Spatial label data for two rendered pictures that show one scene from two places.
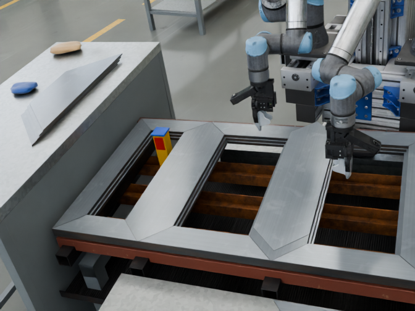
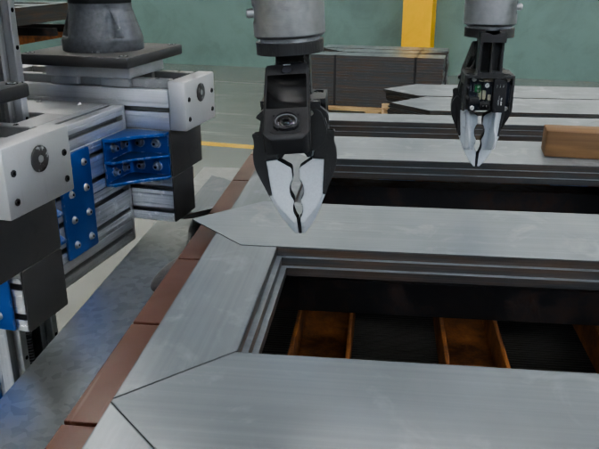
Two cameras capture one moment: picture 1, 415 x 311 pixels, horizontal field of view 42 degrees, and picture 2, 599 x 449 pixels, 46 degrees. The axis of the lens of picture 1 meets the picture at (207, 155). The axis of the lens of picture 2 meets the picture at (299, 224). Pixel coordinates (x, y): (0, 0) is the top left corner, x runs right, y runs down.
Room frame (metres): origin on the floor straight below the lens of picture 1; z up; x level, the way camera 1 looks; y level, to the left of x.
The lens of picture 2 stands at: (2.00, 0.50, 1.20)
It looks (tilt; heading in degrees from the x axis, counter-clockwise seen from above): 20 degrees down; 252
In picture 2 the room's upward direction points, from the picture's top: straight up
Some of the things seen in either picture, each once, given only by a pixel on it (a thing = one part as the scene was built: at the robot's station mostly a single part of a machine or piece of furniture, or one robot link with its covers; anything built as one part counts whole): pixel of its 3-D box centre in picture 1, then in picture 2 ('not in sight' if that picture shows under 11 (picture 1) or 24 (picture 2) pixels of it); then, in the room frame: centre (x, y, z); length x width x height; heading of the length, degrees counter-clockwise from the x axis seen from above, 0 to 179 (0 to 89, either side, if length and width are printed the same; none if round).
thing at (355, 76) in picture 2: not in sight; (380, 84); (-0.40, -4.69, 0.26); 1.20 x 0.80 x 0.53; 147
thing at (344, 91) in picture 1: (343, 94); not in sight; (1.40, -0.43, 1.20); 0.09 x 0.08 x 0.11; 125
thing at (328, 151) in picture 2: (255, 111); (315, 154); (1.75, -0.21, 1.00); 0.05 x 0.02 x 0.09; 157
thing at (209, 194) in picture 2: not in sight; (228, 196); (1.67, -0.99, 0.70); 0.39 x 0.12 x 0.04; 65
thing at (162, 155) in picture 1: (165, 152); not in sight; (1.92, 0.18, 0.78); 0.05 x 0.05 x 0.19; 65
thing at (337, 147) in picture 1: (340, 139); (486, 69); (1.40, -0.42, 1.05); 0.09 x 0.08 x 0.12; 65
